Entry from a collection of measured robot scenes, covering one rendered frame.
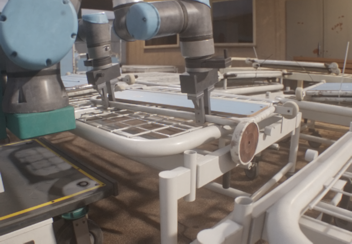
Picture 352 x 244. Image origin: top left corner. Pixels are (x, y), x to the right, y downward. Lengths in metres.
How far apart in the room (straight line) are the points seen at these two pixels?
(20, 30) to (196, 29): 0.42
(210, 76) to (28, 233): 0.65
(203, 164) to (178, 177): 0.09
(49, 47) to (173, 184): 0.35
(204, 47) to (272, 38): 6.50
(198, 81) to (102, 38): 0.42
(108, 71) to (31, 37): 0.56
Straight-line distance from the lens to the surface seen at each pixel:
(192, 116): 0.80
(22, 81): 0.70
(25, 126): 0.67
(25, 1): 0.51
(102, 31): 0.98
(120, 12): 0.76
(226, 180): 0.90
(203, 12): 0.70
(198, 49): 0.70
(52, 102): 0.69
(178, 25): 0.66
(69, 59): 2.60
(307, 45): 6.83
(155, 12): 0.63
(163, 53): 9.34
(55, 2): 0.51
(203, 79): 0.73
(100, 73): 0.97
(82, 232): 0.91
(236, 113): 0.81
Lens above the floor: 0.68
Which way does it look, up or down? 11 degrees down
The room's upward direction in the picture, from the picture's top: straight up
